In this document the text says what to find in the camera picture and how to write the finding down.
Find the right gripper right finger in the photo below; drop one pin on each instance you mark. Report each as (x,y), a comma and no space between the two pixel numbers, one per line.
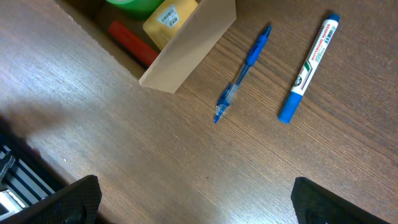
(314,204)

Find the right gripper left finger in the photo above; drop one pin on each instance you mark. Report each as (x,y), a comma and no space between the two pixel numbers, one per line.
(76,203)

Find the blue white marker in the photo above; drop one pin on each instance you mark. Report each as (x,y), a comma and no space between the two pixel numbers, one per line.
(309,67)

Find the blue ballpoint pen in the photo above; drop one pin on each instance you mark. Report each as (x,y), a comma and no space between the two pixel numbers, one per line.
(226,97)

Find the orange grey stapler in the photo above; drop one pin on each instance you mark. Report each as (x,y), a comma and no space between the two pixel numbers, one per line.
(132,43)

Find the yellow spiral notepad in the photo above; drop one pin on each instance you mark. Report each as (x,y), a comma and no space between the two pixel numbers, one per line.
(167,19)

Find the green tape roll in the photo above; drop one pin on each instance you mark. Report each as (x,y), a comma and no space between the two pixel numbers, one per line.
(137,9)

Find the brown cardboard box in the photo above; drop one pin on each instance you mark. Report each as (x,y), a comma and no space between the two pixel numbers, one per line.
(181,55)

